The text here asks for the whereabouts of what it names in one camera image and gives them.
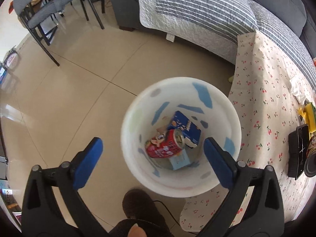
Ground light blue milk carton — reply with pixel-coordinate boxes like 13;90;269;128
168;149;191;171

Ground torn blue white carton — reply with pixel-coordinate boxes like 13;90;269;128
167;111;201;148

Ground red cartoon drink can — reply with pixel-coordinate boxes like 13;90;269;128
145;129;185;158

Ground white tissue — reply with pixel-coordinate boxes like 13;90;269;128
290;78;309;105

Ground white blue trash bin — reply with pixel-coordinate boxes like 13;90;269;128
120;77;242;198

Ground brown fuzzy slipper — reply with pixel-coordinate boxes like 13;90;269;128
109;188;172;237

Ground black plastic food tray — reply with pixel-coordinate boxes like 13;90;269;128
288;124;310;180

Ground cherry print tablecloth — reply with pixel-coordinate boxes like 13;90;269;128
179;31;316;232

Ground yellow snack wrapper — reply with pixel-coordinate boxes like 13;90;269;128
298;102;316;133

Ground stacked cardboard boxes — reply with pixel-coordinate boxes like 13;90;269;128
1;47;20;84

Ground grey striped sofa quilt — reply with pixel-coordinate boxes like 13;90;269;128
138;0;315;86

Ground grey padded chair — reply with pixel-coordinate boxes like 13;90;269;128
13;0;104;66

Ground dark grey sofa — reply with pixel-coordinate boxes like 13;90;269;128
111;0;315;57

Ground black power cable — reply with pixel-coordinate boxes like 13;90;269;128
152;199;198;235

